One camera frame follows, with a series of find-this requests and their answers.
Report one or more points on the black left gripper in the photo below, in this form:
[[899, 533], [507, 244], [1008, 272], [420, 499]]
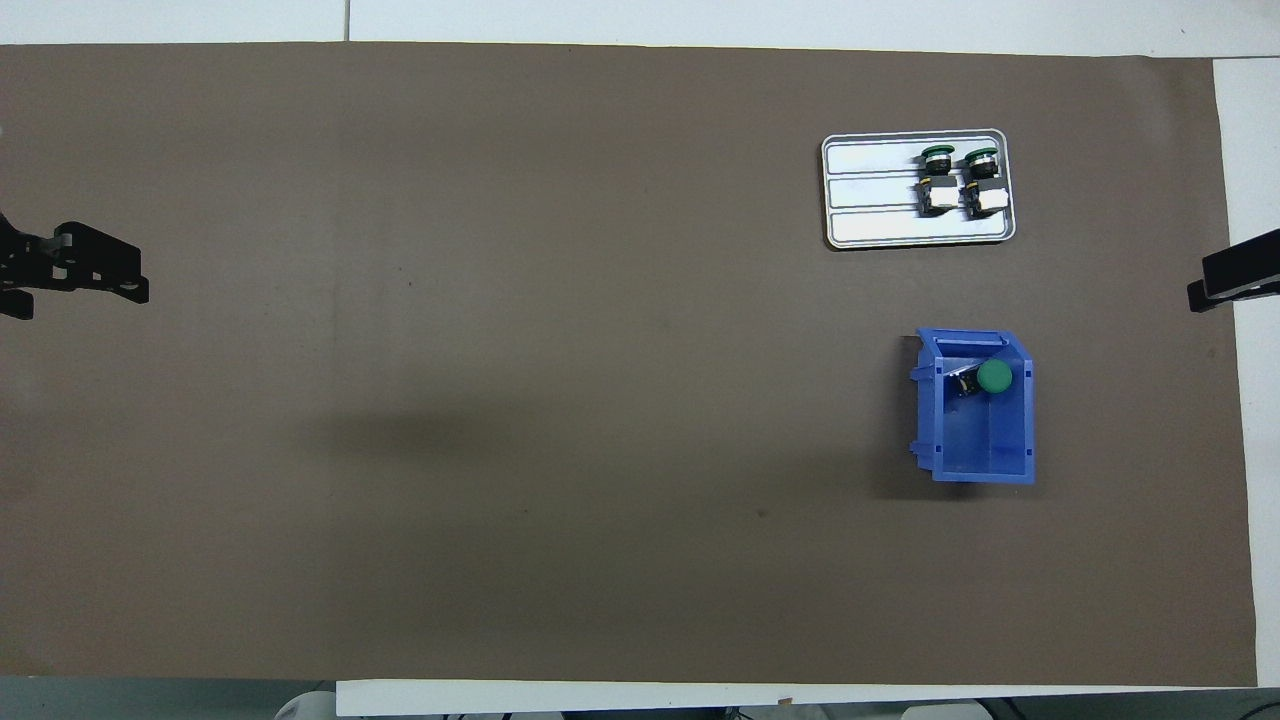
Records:
[[8, 255]]

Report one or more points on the blue plastic storage bin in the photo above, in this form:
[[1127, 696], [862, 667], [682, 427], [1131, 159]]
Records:
[[985, 440]]

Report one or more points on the green push button switch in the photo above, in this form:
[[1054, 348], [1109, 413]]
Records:
[[990, 377], [983, 188], [937, 185]]

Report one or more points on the brown paper table mat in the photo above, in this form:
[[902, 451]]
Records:
[[500, 400]]

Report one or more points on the grey metal tray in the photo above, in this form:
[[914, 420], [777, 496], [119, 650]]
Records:
[[870, 200]]

